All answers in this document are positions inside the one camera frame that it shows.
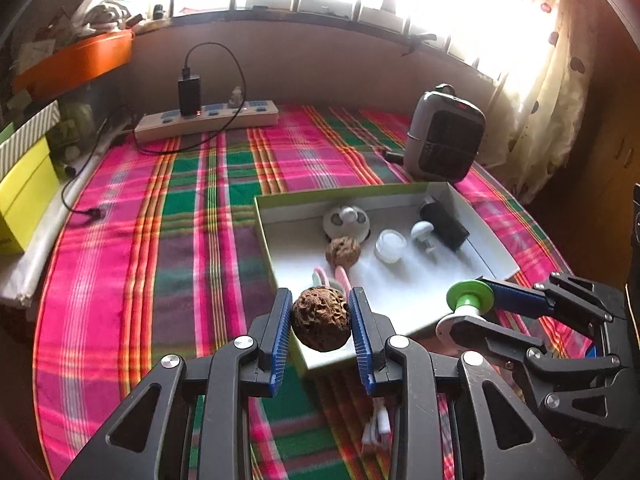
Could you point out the white padding sheet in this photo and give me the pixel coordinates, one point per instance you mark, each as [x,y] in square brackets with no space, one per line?
[35,275]

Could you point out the dark brown walnut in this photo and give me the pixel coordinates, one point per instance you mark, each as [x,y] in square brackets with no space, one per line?
[320,317]

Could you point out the window grille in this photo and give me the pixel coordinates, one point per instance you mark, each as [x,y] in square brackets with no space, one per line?
[325,5]

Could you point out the white cardboard box tray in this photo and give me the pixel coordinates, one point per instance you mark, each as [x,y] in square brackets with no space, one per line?
[400,300]

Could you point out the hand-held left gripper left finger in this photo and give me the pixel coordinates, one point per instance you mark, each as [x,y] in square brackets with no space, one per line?
[281,340]

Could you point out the light brown walnut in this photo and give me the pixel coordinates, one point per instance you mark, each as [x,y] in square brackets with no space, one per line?
[343,252]

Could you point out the white panda face toy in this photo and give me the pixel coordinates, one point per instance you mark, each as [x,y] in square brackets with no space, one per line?
[345,220]

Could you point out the plaid blanket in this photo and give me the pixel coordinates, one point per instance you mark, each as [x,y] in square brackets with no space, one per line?
[175,260]

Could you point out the pale leafy plant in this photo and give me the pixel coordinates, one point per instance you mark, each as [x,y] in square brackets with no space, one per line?
[107,10]

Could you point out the black charger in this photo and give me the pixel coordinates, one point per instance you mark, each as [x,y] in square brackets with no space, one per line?
[190,96]

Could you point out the green glass jar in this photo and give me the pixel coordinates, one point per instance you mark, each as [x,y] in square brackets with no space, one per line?
[75,125]

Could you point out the striped box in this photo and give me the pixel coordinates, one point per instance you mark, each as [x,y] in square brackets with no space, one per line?
[30,135]

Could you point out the small black box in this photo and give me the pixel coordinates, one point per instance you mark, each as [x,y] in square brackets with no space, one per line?
[447,222]

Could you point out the grey space heater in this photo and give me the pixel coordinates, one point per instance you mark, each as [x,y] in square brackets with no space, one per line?
[445,135]

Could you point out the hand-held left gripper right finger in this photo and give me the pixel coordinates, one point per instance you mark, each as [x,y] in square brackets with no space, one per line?
[361,340]

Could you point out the cream dotted curtain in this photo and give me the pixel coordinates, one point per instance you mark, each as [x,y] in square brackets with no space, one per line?
[545,85]

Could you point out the small grey figurine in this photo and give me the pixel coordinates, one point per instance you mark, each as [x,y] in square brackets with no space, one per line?
[236,97]

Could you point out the yellow box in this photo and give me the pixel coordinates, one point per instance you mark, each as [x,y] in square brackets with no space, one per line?
[22,195]

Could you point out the orange tray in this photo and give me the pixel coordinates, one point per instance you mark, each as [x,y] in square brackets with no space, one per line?
[80,60]

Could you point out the beige power strip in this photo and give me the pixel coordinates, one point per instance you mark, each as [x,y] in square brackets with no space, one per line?
[215,122]

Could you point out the white round hook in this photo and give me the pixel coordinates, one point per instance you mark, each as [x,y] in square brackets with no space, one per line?
[422,231]

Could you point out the green and white spool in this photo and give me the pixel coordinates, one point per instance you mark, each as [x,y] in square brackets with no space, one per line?
[467,296]

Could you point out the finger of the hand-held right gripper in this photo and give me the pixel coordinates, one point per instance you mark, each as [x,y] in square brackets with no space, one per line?
[495,335]
[515,294]

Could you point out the clear round container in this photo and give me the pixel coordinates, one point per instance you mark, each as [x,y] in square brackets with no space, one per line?
[390,247]

